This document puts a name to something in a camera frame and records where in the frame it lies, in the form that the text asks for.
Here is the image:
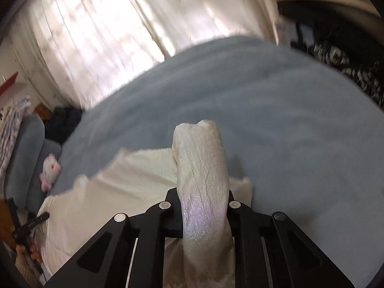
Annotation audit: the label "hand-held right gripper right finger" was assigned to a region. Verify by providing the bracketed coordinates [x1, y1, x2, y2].
[228, 190, 356, 288]

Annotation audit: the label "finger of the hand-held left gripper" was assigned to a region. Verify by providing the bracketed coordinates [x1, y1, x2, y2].
[25, 212, 50, 227]

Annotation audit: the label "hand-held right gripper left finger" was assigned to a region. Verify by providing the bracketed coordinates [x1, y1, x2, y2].
[43, 187, 183, 288]

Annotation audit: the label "white puffer jacket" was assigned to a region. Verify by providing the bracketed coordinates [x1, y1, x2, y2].
[36, 119, 252, 288]

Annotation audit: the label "black clothes pile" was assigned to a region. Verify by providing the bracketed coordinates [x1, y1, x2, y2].
[45, 106, 83, 144]

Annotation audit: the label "black and white patterned clothes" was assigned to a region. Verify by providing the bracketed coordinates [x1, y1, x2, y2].
[279, 3, 384, 108]

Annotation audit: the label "person's left hand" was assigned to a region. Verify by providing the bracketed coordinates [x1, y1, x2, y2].
[16, 241, 43, 264]

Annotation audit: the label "pink and white cat plush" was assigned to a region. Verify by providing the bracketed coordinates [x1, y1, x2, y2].
[39, 153, 62, 192]

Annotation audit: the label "folded floral blanket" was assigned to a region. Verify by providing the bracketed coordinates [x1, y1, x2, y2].
[0, 96, 32, 180]

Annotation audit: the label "grey-blue bed blanket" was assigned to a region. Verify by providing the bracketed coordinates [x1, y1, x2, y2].
[45, 35, 384, 276]

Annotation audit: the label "white leaf-print curtain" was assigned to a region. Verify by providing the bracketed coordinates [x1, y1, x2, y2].
[120, 0, 279, 57]
[12, 0, 168, 108]

